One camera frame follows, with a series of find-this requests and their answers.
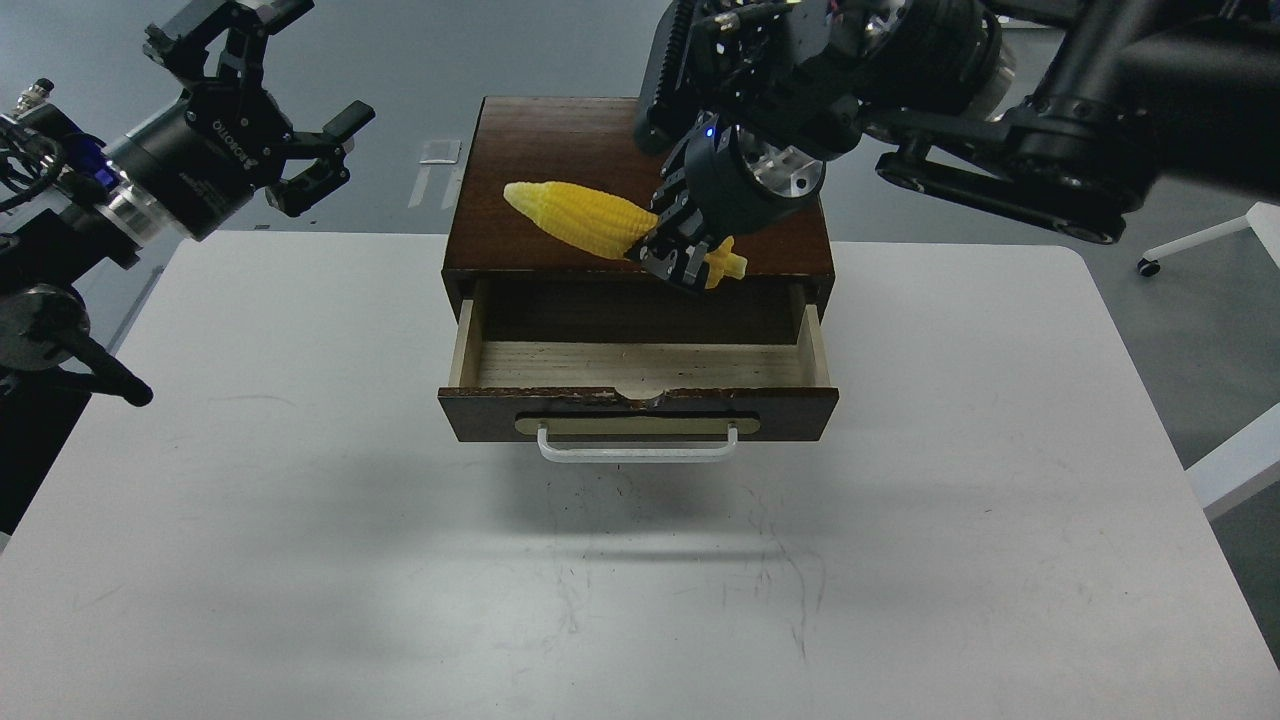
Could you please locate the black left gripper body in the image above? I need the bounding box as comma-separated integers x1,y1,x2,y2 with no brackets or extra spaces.
106,85,291,240

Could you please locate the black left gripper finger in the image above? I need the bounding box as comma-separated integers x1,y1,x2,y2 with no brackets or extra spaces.
143,1,315,101
266,100,376,218

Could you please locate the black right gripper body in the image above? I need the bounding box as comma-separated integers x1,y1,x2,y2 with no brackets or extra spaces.
652,111,827,246

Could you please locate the white floor marker tape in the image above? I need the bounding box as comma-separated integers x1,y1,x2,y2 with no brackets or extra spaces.
419,138,465,167

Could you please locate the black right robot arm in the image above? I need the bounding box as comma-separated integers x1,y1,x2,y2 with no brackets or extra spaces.
626,1,1279,292

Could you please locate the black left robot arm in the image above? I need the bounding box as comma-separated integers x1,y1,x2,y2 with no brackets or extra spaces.
1,1,375,536

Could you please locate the yellow corn cob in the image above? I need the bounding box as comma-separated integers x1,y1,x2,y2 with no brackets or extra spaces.
503,181,684,281

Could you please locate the dark wooden drawer cabinet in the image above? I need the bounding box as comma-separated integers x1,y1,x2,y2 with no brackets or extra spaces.
442,96,836,345

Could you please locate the office chair leg with caster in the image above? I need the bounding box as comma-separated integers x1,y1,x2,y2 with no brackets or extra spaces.
1135,202,1279,277

